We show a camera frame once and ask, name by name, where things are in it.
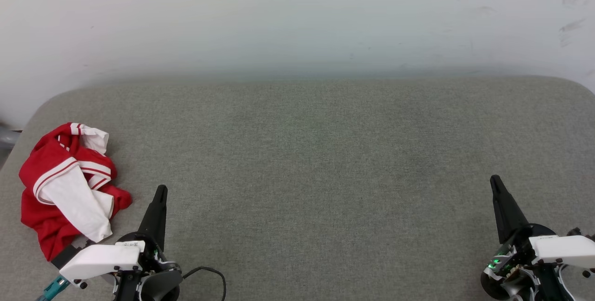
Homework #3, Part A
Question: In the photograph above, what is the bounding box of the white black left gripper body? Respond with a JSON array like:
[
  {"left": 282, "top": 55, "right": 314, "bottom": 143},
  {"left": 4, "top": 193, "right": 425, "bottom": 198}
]
[{"left": 59, "top": 231, "right": 183, "bottom": 292}]

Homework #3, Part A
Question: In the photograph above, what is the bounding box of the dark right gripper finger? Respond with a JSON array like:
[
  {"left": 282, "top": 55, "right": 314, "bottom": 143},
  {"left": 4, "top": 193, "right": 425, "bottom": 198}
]
[{"left": 490, "top": 175, "right": 530, "bottom": 245}]

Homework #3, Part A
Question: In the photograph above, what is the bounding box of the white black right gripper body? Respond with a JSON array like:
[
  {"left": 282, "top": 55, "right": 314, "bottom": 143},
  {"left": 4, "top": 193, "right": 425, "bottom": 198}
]
[{"left": 483, "top": 223, "right": 595, "bottom": 276}]

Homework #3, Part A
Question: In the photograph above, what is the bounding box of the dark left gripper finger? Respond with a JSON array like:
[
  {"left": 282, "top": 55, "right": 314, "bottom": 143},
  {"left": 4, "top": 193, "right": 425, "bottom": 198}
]
[{"left": 138, "top": 185, "right": 168, "bottom": 251}]

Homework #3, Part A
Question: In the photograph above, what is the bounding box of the red white basketball jersey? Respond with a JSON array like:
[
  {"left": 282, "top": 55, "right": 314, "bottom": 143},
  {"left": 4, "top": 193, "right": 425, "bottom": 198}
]
[{"left": 19, "top": 122, "right": 133, "bottom": 262}]

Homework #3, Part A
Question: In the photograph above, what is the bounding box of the teal left camera cable connector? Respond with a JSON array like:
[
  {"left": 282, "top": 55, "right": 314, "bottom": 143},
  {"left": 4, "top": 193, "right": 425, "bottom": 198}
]
[{"left": 36, "top": 276, "right": 71, "bottom": 301}]

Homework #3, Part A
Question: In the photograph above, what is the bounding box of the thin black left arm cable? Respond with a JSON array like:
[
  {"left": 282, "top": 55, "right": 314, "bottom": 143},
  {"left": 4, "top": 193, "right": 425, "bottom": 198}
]
[{"left": 180, "top": 266, "right": 227, "bottom": 301}]

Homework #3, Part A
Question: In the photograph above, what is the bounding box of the grey metal frame rail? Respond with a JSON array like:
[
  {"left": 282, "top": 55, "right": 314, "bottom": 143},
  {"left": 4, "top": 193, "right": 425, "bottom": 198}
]
[{"left": 0, "top": 124, "right": 22, "bottom": 149}]

